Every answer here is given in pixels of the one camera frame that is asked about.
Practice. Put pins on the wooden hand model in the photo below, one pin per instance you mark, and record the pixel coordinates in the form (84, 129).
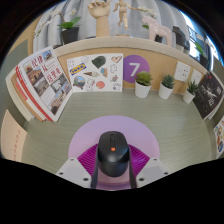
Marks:
(101, 16)

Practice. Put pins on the black cover book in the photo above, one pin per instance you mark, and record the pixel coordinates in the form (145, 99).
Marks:
(208, 95)

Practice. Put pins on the tan brown book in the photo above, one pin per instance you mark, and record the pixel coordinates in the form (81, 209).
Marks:
(18, 95)

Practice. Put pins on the pale pink wooden horse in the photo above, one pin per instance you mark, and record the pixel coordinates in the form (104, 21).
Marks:
(156, 31)

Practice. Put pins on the black computer mouse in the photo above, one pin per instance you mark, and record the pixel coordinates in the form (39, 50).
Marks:
(113, 156)

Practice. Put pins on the white wall socket plate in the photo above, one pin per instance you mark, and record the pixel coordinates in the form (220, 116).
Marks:
(196, 76)
(182, 71)

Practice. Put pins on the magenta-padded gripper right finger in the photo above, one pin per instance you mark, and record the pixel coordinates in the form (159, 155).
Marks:
(150, 170)

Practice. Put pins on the colourful sticker card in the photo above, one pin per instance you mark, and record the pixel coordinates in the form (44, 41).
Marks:
(220, 136)

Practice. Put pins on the small succulent in white pot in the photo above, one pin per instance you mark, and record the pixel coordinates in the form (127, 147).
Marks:
(142, 90)
(165, 91)
(188, 96)

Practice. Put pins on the white orchid plant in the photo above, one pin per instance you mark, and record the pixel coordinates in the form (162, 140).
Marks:
(148, 11)

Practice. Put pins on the purple round number sticker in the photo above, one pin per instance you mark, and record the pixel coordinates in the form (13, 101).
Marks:
(133, 66)

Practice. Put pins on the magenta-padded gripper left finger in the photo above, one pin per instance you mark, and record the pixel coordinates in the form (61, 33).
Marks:
(75, 170)

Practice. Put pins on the grey curtain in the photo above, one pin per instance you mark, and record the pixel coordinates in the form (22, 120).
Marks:
(83, 20)

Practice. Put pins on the purple mouse pad with wrist rest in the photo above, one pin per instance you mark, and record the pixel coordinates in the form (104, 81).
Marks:
(113, 125)

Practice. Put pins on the white sticker sheet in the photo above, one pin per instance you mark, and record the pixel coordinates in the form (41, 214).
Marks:
(95, 71)

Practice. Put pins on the black wooden horse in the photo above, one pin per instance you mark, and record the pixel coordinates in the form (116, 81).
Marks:
(180, 36)

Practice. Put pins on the white orchid in black pot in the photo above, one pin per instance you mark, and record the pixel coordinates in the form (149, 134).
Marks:
(70, 35)
(203, 60)

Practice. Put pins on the white book with photo cover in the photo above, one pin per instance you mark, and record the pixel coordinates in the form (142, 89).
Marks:
(45, 80)

